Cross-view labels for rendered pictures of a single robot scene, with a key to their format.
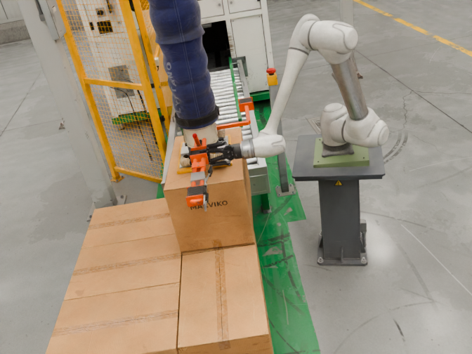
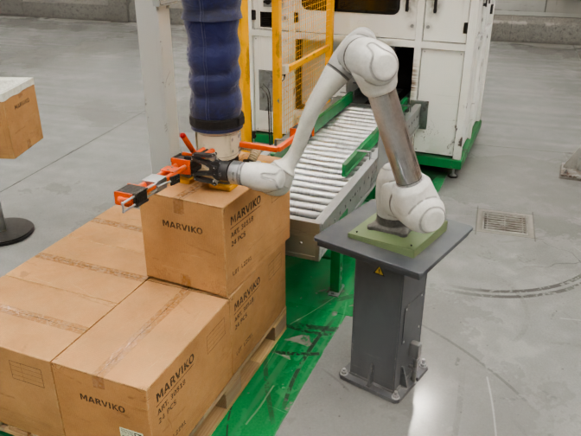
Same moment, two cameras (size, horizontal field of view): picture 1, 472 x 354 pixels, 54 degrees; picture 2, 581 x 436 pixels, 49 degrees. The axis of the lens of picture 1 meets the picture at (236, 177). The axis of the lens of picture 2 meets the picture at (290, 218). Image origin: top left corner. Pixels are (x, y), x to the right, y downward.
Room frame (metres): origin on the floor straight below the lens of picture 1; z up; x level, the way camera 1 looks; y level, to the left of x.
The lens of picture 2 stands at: (-0.05, -1.05, 1.98)
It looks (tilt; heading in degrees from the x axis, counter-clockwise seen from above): 26 degrees down; 21
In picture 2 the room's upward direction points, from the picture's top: straight up
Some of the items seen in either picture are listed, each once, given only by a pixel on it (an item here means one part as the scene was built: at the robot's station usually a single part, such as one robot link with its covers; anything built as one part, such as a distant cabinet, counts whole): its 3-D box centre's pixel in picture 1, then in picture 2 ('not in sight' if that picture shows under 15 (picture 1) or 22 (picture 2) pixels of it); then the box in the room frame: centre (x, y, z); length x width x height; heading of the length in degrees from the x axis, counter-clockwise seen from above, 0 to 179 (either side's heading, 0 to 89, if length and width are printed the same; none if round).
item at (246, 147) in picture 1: (246, 149); (238, 172); (1.98, -0.08, 1.09); 0.09 x 0.06 x 0.09; 178
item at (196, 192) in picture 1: (195, 195); (130, 195); (1.65, 0.18, 1.09); 0.08 x 0.07 x 0.05; 177
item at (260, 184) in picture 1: (217, 190); (256, 234); (2.62, 0.14, 0.47); 0.70 x 0.03 x 0.15; 88
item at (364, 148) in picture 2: (238, 86); (385, 131); (4.14, -0.17, 0.60); 1.60 x 0.10 x 0.09; 178
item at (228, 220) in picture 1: (212, 186); (220, 215); (2.24, 0.14, 0.75); 0.60 x 0.40 x 0.40; 175
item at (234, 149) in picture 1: (232, 152); (220, 169); (1.98, 0.00, 1.09); 0.09 x 0.07 x 0.08; 88
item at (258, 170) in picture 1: (214, 177); (255, 216); (2.62, 0.14, 0.58); 0.70 x 0.03 x 0.06; 88
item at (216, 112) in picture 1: (197, 113); (217, 118); (2.25, 0.14, 1.20); 0.23 x 0.23 x 0.04
